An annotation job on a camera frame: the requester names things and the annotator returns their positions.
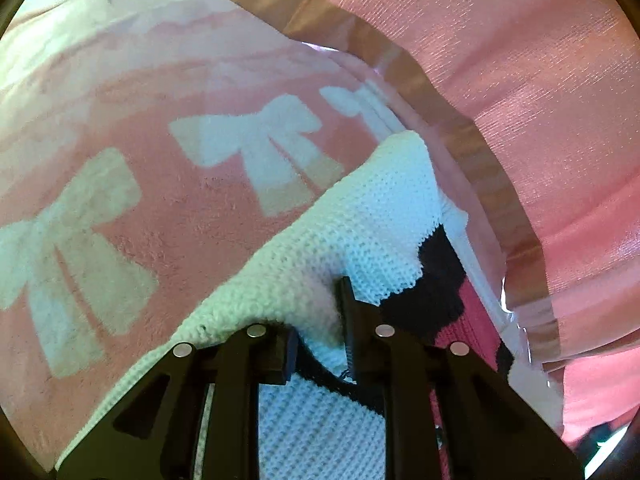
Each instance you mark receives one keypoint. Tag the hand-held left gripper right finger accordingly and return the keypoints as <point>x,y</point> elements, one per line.
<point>350,330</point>

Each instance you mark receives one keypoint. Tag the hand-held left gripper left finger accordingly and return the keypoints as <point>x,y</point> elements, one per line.
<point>286,356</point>

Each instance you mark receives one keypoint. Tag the white knit sweater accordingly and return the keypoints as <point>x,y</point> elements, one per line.
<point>350,220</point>

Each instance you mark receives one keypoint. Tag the pink blanket with white bows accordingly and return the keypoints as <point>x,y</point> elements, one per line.
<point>175,210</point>

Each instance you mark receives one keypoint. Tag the pink curtain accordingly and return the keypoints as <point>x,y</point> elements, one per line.
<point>500,85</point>

